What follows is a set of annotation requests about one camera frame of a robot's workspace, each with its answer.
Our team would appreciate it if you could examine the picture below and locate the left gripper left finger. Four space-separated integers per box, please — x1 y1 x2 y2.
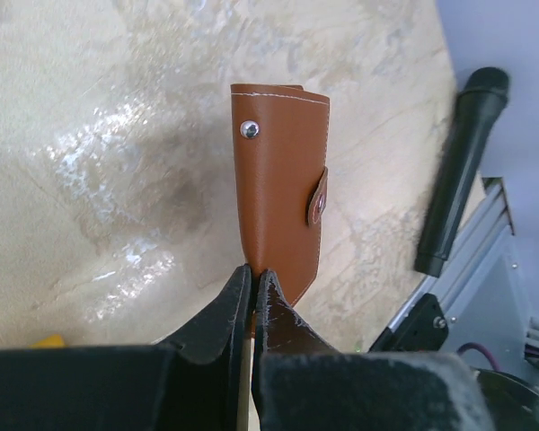
159 265 252 430

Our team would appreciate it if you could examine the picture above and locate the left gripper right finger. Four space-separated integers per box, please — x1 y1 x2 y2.
252 270 340 430

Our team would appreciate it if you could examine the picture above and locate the brown leather card holder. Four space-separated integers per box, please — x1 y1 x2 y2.
231 84 331 304

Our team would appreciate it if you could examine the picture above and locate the yellow plastic bin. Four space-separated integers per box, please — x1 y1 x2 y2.
31 334 66 348

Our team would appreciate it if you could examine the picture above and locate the black handheld microphone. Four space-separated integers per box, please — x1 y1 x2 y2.
413 66 510 277

